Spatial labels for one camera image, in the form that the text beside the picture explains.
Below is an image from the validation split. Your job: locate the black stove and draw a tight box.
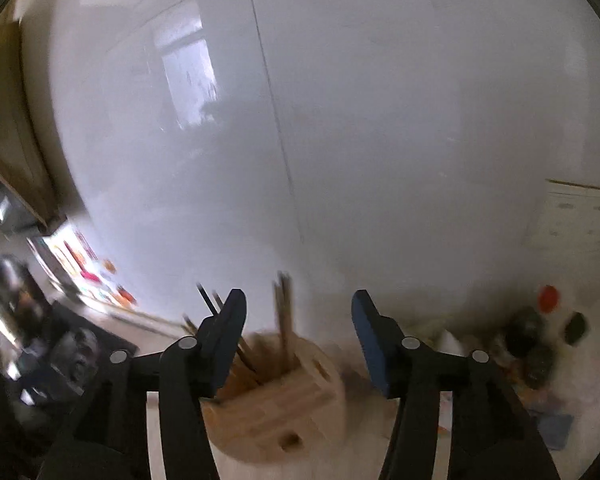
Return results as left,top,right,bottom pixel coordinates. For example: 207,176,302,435
7,302,138,401

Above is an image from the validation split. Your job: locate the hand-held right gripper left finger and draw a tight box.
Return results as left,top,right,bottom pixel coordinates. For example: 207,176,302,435
37,288,248,480

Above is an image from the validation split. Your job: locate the wooden cabinet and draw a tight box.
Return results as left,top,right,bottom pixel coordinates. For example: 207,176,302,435
0,22,68,235

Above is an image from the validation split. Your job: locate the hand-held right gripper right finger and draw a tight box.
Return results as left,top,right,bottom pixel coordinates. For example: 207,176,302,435
351,289,562,480

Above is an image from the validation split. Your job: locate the white wall outlet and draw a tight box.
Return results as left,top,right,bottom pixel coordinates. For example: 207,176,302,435
522,178,600,263

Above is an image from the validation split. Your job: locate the blue cloth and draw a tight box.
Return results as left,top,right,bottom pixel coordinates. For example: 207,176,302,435
529,409,577,450

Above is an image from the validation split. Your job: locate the bottle with black cap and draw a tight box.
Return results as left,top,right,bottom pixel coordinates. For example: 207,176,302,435
563,311,590,347

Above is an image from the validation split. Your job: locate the wooden chopstick holder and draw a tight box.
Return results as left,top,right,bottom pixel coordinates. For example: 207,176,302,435
200,330,348,465

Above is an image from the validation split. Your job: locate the clear bottle with red cap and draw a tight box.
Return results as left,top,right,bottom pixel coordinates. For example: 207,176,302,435
535,284,563,316

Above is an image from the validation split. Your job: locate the colourful wall poster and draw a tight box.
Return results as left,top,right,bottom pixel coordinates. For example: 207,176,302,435
27,225,140,312

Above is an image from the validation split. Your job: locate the dark sauce bottle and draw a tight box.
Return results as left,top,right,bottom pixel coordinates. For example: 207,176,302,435
504,306,547,358

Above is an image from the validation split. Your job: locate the dark round jar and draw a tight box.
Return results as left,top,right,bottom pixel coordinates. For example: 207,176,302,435
524,344,557,390

